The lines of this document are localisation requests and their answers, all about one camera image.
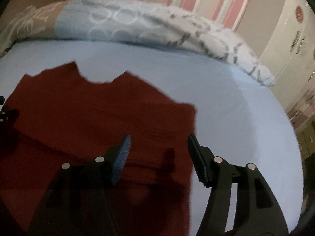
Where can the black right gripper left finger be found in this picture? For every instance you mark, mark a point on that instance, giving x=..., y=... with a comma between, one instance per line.
x=77, y=199

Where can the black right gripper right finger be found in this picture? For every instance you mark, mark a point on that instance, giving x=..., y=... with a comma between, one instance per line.
x=257, y=210

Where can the dark red knitted sweater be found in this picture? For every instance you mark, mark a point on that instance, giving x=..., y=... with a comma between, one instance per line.
x=65, y=119

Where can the light blue bed sheet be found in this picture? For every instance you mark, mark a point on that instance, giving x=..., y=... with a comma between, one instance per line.
x=237, y=118

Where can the wooden bedside cabinet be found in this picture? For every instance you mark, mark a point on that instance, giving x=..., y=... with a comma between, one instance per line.
x=306, y=141

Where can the patterned blue beige duvet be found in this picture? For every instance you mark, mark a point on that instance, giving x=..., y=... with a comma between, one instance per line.
x=135, y=22

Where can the white wardrobe with stickers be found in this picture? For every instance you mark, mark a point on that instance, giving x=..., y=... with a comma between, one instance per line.
x=289, y=53

